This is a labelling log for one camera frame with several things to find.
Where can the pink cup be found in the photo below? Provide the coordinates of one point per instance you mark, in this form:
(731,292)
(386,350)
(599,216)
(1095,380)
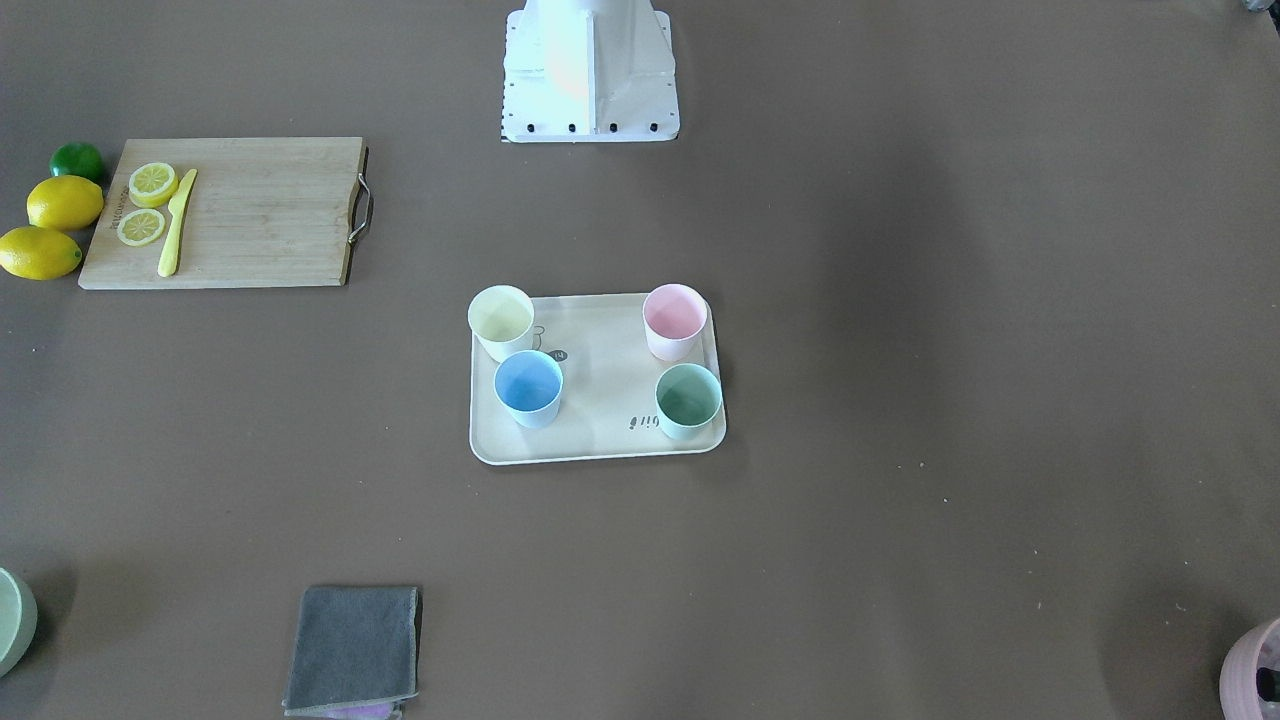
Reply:
(674,315)

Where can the green cup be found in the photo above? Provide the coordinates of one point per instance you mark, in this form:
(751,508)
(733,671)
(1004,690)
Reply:
(688,398)

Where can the blue cup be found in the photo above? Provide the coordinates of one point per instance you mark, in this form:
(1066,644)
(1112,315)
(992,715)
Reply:
(529,385)

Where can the cream cup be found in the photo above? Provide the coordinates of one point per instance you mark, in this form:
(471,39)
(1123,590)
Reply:
(501,319)

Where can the wooden cutting board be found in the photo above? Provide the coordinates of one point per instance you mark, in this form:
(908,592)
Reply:
(263,212)

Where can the dark grey folded cloth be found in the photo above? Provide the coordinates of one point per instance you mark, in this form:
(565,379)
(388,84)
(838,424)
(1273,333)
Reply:
(355,652)

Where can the yellow plastic knife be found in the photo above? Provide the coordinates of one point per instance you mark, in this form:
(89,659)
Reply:
(177,205)

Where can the lemon slice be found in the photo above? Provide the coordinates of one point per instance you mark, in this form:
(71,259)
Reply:
(152,185)
(140,227)

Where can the whole lemon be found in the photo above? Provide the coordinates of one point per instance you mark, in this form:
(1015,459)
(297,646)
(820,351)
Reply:
(39,254)
(65,203)

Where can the green lime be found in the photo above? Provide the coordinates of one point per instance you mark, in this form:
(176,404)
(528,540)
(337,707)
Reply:
(78,159)

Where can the green bowl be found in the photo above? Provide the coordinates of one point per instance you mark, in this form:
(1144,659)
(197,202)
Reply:
(19,619)

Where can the pink bowl with ice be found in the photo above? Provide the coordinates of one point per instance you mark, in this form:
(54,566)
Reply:
(1248,678)

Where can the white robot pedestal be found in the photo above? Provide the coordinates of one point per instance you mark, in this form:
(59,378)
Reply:
(589,72)

